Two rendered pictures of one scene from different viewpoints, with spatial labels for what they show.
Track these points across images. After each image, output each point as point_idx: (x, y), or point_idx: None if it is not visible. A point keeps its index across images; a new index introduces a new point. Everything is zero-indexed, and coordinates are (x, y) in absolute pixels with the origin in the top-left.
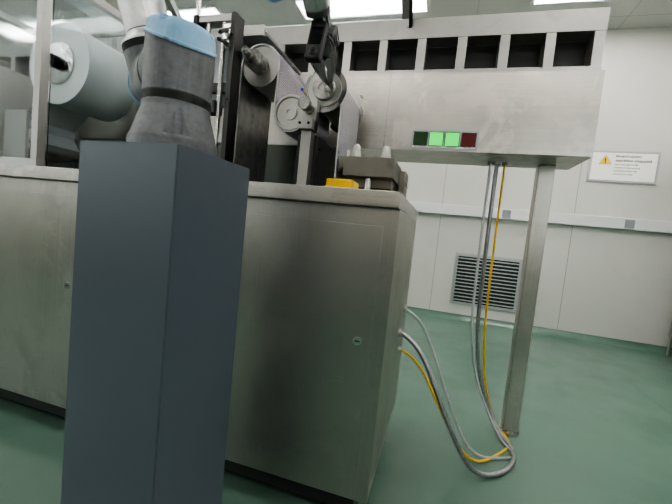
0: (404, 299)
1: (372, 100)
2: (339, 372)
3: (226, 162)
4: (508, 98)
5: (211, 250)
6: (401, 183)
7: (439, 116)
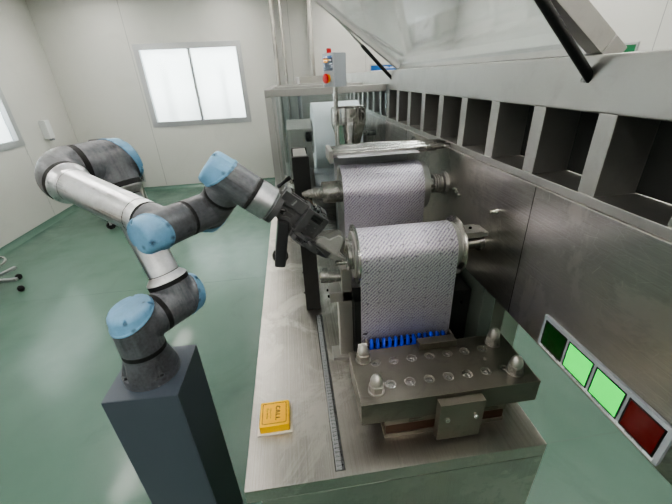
0: None
1: (506, 224)
2: None
3: (147, 399)
4: None
5: (155, 438)
6: (437, 415)
7: (597, 323)
